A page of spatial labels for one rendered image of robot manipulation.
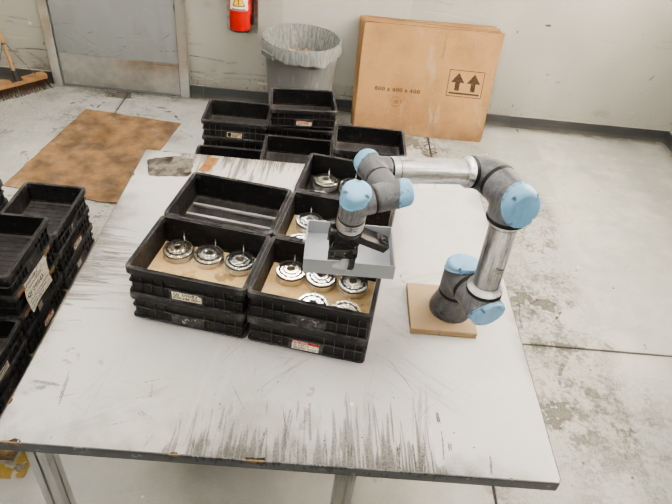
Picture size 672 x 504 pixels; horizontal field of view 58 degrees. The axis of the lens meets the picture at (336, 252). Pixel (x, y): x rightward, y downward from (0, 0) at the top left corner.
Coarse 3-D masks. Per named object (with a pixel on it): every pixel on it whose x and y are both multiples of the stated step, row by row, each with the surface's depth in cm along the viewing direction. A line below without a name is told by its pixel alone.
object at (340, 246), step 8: (328, 232) 169; (336, 232) 160; (336, 240) 163; (344, 240) 164; (336, 248) 164; (344, 248) 164; (352, 248) 165; (328, 256) 167; (336, 256) 168; (344, 256) 167
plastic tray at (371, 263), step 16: (320, 224) 192; (320, 240) 191; (304, 256) 177; (320, 256) 185; (368, 256) 187; (384, 256) 188; (320, 272) 179; (336, 272) 179; (352, 272) 179; (368, 272) 179; (384, 272) 178
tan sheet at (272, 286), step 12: (276, 264) 213; (336, 276) 211; (264, 288) 203; (276, 288) 204; (288, 288) 204; (300, 288) 205; (336, 288) 207; (372, 288) 208; (336, 300) 202; (360, 300) 203
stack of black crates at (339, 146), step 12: (336, 132) 342; (348, 132) 352; (360, 132) 352; (372, 132) 351; (384, 132) 351; (396, 132) 351; (336, 144) 332; (348, 144) 354; (360, 144) 355; (372, 144) 356; (384, 144) 356; (396, 144) 356; (336, 156) 331; (348, 156) 331
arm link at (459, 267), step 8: (456, 256) 207; (464, 256) 207; (472, 256) 207; (448, 264) 204; (456, 264) 203; (464, 264) 203; (472, 264) 203; (448, 272) 204; (456, 272) 201; (464, 272) 200; (472, 272) 200; (448, 280) 205; (456, 280) 202; (464, 280) 200; (440, 288) 211; (448, 288) 207; (456, 288) 201; (448, 296) 209
